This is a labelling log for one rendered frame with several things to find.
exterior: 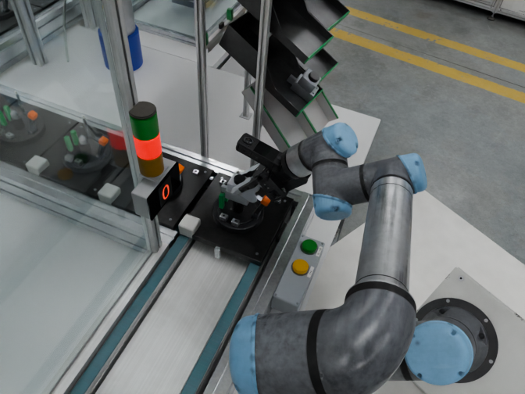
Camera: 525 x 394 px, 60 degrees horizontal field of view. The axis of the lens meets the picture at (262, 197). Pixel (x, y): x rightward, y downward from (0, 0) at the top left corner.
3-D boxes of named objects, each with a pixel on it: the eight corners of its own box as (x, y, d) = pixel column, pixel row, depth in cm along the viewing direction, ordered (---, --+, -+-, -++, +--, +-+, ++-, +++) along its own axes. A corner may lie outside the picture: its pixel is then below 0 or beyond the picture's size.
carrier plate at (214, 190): (293, 202, 132) (294, 198, 130) (260, 266, 117) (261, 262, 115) (219, 176, 137) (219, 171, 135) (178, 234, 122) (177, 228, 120)
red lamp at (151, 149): (166, 148, 92) (164, 129, 88) (153, 163, 88) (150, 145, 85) (144, 140, 93) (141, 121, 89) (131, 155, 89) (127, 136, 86)
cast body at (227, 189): (254, 195, 121) (255, 176, 116) (247, 205, 118) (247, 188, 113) (225, 184, 123) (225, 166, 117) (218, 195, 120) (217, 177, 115)
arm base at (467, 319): (501, 331, 101) (499, 337, 92) (466, 388, 103) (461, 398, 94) (438, 293, 108) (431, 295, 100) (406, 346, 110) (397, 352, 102)
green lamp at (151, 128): (164, 128, 88) (162, 108, 84) (150, 144, 85) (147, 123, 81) (141, 120, 89) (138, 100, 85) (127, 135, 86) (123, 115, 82)
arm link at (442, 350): (482, 374, 93) (476, 389, 81) (415, 375, 99) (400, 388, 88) (470, 314, 95) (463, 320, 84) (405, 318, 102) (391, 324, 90)
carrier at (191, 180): (214, 174, 137) (213, 143, 128) (173, 231, 122) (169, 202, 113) (145, 149, 142) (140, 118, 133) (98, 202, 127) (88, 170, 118)
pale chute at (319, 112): (328, 121, 152) (339, 117, 149) (309, 142, 144) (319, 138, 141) (284, 47, 143) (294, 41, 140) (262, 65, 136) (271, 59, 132)
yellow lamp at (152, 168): (169, 165, 95) (166, 148, 92) (155, 180, 92) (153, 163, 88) (148, 157, 96) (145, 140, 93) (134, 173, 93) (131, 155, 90)
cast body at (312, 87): (314, 94, 127) (327, 78, 121) (308, 103, 124) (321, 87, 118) (290, 75, 126) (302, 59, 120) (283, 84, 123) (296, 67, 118)
